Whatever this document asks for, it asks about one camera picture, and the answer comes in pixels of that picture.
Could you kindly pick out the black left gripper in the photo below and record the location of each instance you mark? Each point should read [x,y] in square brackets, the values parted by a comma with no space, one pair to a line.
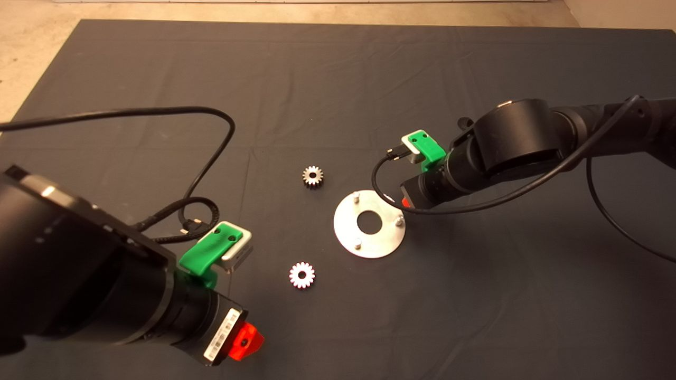
[203,323]

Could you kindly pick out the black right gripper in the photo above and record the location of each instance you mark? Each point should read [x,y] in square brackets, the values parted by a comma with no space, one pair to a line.
[443,179]

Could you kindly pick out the white bevel gear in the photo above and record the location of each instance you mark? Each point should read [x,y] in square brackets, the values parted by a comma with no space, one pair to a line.
[302,284]

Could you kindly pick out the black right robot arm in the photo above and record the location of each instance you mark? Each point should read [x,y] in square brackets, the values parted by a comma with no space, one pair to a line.
[517,137]

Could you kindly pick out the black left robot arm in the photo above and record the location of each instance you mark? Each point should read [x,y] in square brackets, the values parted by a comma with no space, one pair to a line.
[79,264]

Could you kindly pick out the round metal carrier plate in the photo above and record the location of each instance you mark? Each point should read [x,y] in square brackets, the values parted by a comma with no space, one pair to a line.
[348,232]

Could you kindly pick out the small steel planetary gear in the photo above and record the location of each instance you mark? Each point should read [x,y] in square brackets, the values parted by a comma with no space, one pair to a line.
[307,181]

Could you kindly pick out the dark grey table cloth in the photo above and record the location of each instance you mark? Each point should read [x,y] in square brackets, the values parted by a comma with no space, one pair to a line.
[264,79]

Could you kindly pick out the silver right camera box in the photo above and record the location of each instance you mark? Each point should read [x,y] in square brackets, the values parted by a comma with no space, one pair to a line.
[411,153]

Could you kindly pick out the silver camera box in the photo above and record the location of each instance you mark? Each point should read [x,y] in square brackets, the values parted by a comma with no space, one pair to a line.
[240,255]
[411,153]

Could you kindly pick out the green right camera mount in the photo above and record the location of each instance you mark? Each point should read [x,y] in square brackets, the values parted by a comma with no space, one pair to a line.
[430,148]

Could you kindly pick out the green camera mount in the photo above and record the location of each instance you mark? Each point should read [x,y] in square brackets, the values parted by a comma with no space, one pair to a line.
[206,252]
[430,148]

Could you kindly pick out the silver left camera box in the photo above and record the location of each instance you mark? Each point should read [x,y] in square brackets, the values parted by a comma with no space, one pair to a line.
[240,255]

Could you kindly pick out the green left camera mount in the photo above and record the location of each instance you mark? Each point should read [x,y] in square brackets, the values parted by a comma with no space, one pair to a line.
[206,252]

